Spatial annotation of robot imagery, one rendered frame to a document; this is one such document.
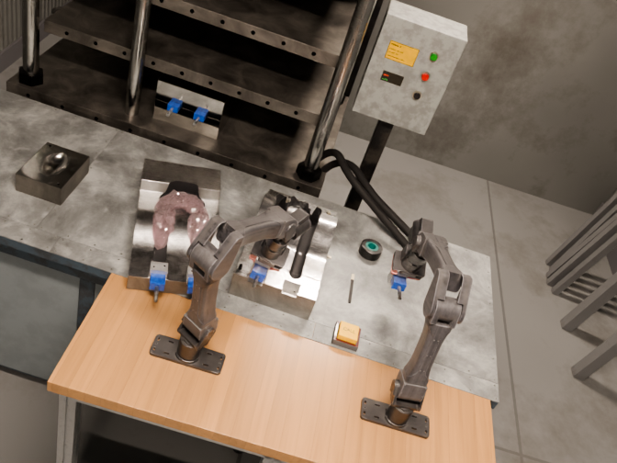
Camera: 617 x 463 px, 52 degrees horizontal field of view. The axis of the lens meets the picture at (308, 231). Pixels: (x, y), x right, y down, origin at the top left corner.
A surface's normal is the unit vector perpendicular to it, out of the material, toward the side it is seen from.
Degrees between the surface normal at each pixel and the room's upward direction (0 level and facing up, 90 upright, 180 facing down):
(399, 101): 90
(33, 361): 90
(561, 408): 0
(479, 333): 0
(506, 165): 90
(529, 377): 0
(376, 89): 90
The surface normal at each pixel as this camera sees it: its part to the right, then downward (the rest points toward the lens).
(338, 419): 0.27, -0.73
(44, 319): -0.18, 0.60
